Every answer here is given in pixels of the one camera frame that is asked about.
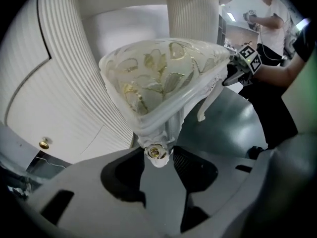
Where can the person's right forearm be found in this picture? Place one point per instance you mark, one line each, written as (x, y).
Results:
(277, 74)

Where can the white desk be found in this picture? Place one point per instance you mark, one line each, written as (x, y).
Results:
(62, 83)

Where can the person's black trousers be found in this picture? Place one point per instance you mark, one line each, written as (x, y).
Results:
(272, 113)

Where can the person's black shirt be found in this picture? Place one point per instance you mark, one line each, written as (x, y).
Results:
(305, 41)

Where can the person's black shoe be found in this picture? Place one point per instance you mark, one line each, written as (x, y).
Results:
(255, 152)

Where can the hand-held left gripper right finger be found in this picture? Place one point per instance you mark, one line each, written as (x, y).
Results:
(223, 190)

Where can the fluorescent tube light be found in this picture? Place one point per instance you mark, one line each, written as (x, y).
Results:
(231, 16)

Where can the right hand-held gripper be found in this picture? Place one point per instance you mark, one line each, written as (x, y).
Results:
(248, 58)

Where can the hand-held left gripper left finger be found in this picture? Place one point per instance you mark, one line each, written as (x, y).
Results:
(99, 217)

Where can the cream upholstered stool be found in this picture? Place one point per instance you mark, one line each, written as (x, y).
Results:
(153, 78)

